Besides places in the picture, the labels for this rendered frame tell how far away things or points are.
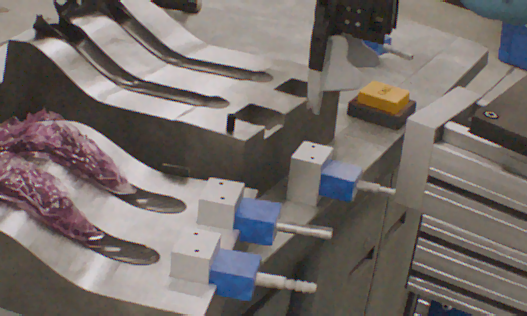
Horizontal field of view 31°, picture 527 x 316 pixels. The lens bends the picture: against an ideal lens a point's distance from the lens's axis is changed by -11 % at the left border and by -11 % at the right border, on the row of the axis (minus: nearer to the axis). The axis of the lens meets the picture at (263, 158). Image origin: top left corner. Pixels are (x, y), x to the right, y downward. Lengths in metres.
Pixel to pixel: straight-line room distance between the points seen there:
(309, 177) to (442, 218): 0.25
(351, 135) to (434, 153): 0.44
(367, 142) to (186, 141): 0.31
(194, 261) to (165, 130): 0.29
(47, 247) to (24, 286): 0.05
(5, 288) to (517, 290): 0.51
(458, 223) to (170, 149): 0.37
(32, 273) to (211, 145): 0.33
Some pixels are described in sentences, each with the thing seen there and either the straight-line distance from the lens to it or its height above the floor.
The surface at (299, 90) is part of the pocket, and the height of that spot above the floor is 0.88.
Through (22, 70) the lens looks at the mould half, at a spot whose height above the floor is 0.89.
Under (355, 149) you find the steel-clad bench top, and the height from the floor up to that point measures 0.80.
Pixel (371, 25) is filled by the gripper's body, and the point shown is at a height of 1.03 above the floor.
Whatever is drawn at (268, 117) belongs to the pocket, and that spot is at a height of 0.88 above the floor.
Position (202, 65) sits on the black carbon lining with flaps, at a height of 0.88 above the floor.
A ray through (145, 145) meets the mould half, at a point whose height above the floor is 0.85.
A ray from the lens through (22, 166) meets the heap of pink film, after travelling 0.99.
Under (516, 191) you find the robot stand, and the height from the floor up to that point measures 0.96.
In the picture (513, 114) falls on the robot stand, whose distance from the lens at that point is 0.92.
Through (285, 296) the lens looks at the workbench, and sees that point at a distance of 1.38.
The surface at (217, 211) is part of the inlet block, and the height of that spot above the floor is 0.87.
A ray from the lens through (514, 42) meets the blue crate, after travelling 4.49.
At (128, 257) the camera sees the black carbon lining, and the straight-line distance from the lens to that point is 0.98.
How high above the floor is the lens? 1.36
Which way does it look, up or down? 25 degrees down
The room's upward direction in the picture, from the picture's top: 6 degrees clockwise
